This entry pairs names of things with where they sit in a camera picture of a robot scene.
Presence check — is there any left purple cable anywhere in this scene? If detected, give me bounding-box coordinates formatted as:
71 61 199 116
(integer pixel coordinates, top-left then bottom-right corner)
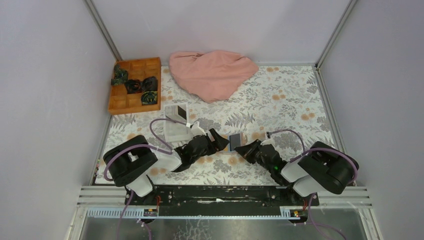
103 118 191 240

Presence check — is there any white translucent card box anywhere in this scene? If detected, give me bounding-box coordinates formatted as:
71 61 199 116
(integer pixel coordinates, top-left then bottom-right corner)
163 102 192 143

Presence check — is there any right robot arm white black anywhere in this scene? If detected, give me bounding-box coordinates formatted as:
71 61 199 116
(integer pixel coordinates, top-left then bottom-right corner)
234 139 359 206

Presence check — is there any dark patterned rolled sock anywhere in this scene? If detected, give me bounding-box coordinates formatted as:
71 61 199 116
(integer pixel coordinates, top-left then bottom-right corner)
140 91 158 106

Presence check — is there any black rolled sock left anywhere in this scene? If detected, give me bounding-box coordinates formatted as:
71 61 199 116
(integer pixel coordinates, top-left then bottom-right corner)
124 79 143 95

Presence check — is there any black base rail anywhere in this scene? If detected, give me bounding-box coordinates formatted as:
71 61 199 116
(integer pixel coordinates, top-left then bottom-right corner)
125 185 320 217

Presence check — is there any black rolled sock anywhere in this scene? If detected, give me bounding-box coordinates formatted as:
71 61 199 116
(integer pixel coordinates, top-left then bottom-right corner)
124 79 143 95
141 76 158 92

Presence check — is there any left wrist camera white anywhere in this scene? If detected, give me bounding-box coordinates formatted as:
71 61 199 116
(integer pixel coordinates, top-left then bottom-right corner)
190 121 206 137

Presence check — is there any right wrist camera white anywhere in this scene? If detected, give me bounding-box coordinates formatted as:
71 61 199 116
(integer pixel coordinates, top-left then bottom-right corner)
261 138 276 146

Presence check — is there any pink cloth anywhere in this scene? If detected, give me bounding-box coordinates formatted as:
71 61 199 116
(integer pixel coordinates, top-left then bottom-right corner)
169 50 259 103

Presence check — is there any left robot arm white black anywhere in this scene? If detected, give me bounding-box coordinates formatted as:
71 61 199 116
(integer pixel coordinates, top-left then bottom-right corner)
103 126 230 206

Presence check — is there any wooden compartment tray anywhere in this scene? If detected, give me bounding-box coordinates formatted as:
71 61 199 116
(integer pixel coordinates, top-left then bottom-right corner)
108 57 162 115

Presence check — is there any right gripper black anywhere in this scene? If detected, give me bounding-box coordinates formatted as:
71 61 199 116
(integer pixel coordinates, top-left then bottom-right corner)
234 139 273 174

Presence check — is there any floral table mat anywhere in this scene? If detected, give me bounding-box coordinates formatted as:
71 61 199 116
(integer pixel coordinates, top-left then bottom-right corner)
94 65 347 187

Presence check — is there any green patterned rolled sock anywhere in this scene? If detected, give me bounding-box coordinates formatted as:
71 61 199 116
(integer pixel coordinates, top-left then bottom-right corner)
110 64 129 86

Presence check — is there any brown leather card holder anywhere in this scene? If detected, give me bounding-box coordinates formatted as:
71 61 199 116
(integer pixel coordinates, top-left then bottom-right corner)
222 132 248 154

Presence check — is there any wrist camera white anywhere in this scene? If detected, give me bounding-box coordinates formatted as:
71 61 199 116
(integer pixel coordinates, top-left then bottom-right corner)
190 121 206 137
261 138 276 146

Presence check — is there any black rolled sock right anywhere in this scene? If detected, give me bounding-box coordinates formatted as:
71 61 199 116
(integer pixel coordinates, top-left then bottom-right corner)
141 76 158 92

